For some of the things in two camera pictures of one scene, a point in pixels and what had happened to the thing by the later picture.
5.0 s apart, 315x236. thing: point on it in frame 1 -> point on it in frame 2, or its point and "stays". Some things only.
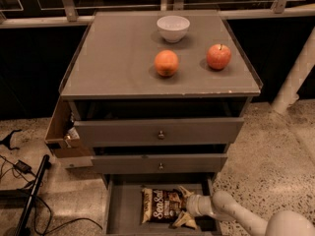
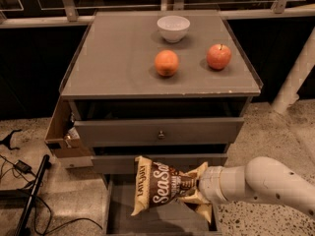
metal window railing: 64,5 stays
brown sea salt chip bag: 160,206 -> 158,184
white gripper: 194,204 -> 210,183
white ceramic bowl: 173,28 stays
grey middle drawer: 159,163 stays
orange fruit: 166,62 stays
